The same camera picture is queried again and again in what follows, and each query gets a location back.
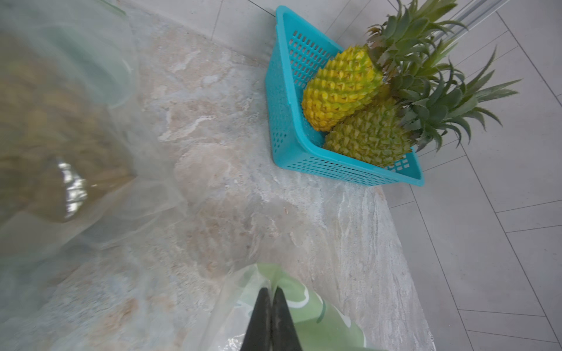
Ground green pineapple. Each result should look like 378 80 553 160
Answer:
1 31 136 223
323 62 517 168

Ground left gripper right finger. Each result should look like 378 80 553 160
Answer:
271 288 302 351

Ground right aluminium corner post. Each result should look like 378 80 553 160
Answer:
436 0 509 41

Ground teal plastic basket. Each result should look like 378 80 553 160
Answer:
265 6 424 187

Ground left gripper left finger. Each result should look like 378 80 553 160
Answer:
240 288 272 351

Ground zip-top bag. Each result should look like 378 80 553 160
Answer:
182 263 368 350
1 1 185 322

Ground yellow pineapple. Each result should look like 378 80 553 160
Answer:
301 1 458 132

